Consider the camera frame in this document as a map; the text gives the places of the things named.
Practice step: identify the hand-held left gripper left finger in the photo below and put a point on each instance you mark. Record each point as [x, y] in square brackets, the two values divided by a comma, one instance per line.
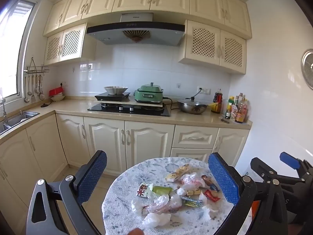
[91, 176]

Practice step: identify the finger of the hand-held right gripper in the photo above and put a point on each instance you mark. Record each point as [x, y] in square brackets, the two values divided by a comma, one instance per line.
[262, 170]
[289, 159]

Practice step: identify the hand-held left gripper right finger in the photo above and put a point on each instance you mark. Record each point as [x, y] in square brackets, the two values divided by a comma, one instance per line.
[223, 178]

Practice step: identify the cartoon figure blue wrapper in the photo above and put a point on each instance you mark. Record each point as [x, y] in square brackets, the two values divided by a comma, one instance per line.
[209, 183]

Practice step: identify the red snack wrapper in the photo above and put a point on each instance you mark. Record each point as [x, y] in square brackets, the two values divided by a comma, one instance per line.
[212, 195]

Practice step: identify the small brown carton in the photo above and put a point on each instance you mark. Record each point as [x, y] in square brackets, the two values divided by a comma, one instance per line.
[193, 192]

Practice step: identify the white tissue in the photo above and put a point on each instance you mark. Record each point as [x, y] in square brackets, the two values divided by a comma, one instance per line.
[210, 210]
[156, 219]

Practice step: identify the green yellow wrapper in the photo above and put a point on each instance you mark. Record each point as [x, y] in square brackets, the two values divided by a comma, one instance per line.
[192, 202]

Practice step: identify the small white paper ball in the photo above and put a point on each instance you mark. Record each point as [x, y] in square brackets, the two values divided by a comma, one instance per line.
[181, 192]

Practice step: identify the yellow snack wrapper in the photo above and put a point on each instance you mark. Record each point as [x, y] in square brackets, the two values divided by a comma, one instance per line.
[177, 172]

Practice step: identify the white plastic bag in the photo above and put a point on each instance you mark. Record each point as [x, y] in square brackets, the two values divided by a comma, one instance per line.
[137, 204]

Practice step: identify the flag-print packet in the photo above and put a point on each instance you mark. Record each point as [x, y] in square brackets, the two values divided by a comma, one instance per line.
[143, 190]

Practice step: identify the olive green packet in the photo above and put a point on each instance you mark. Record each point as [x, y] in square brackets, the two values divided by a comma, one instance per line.
[162, 190]

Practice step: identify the cream base kitchen cabinets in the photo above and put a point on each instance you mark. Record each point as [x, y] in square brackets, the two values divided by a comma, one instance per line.
[105, 139]

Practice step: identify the round table patterned tablecloth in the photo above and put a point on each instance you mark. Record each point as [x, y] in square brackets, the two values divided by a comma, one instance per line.
[122, 200]

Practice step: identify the large cream cabinet drawer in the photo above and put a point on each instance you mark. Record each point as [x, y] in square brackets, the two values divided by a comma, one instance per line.
[194, 135]

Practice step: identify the small dark utensil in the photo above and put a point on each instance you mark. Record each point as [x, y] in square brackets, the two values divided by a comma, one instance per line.
[225, 120]

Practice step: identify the cluster of condiment bottles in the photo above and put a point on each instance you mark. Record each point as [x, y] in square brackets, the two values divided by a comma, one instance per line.
[238, 110]

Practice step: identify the large cooking oil bottle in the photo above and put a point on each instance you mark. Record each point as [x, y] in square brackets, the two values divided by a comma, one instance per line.
[217, 102]

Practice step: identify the steel wok with lid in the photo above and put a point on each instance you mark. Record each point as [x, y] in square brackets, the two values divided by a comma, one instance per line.
[192, 106]

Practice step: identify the black induction cooker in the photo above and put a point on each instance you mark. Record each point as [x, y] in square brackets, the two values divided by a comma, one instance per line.
[112, 96]

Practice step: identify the wooden board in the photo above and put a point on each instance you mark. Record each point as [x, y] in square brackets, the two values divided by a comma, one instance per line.
[132, 103]

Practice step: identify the stacked white bowls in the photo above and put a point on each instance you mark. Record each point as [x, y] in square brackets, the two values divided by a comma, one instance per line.
[58, 98]

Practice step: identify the black gas stove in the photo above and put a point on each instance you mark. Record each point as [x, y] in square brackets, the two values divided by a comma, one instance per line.
[146, 111]

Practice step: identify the steel bowl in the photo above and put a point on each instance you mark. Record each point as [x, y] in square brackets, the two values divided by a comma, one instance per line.
[116, 90]

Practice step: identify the steel kitchen sink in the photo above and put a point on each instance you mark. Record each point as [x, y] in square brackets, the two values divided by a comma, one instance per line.
[22, 117]

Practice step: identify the green electric cooking pot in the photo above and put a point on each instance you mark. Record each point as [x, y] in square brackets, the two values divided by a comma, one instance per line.
[149, 94]

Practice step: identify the row of hanging kitchen utensils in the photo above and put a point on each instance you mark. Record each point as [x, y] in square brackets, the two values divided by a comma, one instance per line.
[34, 88]

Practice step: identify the steel sink faucet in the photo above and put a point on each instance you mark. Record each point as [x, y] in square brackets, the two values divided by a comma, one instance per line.
[4, 107]

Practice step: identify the kitchen window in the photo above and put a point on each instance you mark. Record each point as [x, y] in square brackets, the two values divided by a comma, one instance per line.
[14, 53]

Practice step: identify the grey range hood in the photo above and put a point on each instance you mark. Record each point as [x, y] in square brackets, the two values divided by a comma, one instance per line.
[137, 30]

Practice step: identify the double white wall socket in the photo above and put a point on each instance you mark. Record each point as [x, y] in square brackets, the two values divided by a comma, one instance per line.
[205, 90]

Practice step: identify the metal wall utensil rack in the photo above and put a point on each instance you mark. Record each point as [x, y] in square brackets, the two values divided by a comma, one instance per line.
[36, 69]

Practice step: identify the small cream lattice wall cabinet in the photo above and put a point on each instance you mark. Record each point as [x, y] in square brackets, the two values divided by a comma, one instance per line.
[71, 42]

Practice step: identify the wide cream lattice wall cabinet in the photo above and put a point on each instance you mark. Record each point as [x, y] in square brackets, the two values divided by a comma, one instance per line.
[207, 44]

